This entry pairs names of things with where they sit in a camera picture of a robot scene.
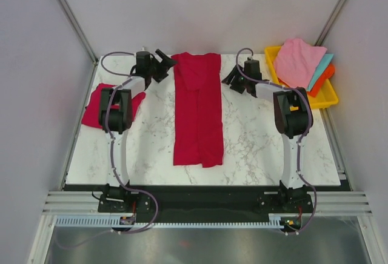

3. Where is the left aluminium frame post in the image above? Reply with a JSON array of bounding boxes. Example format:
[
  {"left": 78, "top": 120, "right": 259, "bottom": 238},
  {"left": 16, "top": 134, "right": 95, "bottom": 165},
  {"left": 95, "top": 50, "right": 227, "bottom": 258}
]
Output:
[{"left": 56, "top": 0, "right": 98, "bottom": 65}]

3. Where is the right aluminium frame post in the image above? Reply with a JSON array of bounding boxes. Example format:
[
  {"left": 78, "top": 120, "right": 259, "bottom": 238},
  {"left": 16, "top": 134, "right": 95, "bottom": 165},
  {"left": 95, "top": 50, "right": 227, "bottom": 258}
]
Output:
[{"left": 315, "top": 0, "right": 348, "bottom": 46}]

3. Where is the pink t-shirt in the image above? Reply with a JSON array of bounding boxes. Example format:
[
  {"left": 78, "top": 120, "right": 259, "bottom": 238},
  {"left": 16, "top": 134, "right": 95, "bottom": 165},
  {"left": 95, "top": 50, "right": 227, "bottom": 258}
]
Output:
[{"left": 273, "top": 38, "right": 330, "bottom": 90}]

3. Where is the orange t-shirt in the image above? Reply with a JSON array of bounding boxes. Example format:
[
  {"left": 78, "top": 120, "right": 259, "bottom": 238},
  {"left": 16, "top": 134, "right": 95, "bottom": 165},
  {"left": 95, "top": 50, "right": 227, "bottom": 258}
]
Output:
[{"left": 307, "top": 63, "right": 335, "bottom": 97}]

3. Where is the yellow plastic tray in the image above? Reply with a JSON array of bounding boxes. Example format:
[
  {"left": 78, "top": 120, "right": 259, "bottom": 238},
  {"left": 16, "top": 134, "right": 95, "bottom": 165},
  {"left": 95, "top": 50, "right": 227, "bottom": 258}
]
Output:
[{"left": 264, "top": 46, "right": 338, "bottom": 109}]

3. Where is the light blue t-shirt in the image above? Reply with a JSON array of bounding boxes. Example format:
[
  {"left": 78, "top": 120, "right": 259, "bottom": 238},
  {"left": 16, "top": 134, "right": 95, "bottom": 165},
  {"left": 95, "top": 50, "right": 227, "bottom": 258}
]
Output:
[{"left": 307, "top": 54, "right": 335, "bottom": 97}]

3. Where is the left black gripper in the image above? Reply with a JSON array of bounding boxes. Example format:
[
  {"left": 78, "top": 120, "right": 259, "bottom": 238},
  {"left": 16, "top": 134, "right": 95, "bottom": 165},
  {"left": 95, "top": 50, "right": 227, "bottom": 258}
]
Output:
[{"left": 148, "top": 50, "right": 178, "bottom": 83}]

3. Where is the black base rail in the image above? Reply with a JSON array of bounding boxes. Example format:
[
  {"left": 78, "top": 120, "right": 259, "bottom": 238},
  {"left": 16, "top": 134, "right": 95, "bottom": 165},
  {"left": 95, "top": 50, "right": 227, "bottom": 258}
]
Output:
[{"left": 96, "top": 183, "right": 322, "bottom": 224}]

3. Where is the aluminium frame post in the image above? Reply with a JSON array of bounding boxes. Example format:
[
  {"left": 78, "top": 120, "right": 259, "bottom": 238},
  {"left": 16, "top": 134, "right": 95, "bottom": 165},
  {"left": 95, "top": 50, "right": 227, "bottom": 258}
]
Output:
[
  {"left": 56, "top": 0, "right": 98, "bottom": 65},
  {"left": 315, "top": 0, "right": 348, "bottom": 46}
]

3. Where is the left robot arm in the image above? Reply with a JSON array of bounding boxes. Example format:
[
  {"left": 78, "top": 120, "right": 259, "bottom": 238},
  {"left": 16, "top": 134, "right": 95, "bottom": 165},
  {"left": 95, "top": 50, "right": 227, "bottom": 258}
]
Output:
[{"left": 98, "top": 49, "right": 177, "bottom": 213}]

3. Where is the white slotted cable duct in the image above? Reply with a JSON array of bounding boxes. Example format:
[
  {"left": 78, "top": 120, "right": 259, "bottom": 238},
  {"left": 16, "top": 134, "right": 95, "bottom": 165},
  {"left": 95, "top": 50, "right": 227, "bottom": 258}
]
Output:
[{"left": 55, "top": 215, "right": 301, "bottom": 229}]

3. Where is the red t-shirt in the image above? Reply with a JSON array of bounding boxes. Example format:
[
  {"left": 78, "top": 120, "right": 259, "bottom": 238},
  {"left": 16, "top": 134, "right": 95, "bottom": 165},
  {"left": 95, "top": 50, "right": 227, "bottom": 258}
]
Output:
[
  {"left": 172, "top": 52, "right": 224, "bottom": 168},
  {"left": 81, "top": 83, "right": 146, "bottom": 130}
]

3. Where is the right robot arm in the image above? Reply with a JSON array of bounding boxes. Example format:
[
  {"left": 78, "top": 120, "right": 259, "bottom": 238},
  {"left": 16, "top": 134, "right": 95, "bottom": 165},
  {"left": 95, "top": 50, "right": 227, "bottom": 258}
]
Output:
[{"left": 222, "top": 58, "right": 313, "bottom": 212}]

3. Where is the folded red t-shirt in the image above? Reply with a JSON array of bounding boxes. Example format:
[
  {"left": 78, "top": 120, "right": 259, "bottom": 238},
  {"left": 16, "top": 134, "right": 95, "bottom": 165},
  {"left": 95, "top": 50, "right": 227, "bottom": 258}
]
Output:
[{"left": 81, "top": 83, "right": 146, "bottom": 130}]

